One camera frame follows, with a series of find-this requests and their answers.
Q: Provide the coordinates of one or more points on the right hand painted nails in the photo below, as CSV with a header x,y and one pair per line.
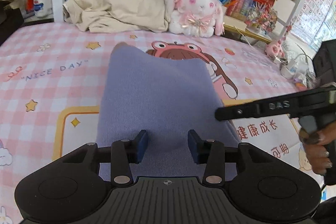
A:
x,y
314,146

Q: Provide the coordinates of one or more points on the small pink toy figure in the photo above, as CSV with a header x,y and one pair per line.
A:
x,y
274,49

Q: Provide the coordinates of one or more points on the pink checkered cartoon mat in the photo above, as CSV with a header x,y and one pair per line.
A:
x,y
52,81

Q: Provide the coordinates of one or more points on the cream crumpled garment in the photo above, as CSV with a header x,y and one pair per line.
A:
x,y
111,16

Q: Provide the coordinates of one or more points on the white pink plush bunny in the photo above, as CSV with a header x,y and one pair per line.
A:
x,y
198,18

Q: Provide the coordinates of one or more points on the purple and brown knit sweater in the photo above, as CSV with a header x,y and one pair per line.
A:
x,y
166,98

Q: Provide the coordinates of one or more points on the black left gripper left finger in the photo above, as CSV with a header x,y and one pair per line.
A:
x,y
123,153

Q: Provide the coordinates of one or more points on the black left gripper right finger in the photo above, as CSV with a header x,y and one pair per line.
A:
x,y
210,153

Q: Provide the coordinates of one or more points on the wall alphabet poster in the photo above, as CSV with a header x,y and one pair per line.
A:
x,y
315,23

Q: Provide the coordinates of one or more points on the white blue pen jar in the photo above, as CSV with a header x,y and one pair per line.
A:
x,y
42,8

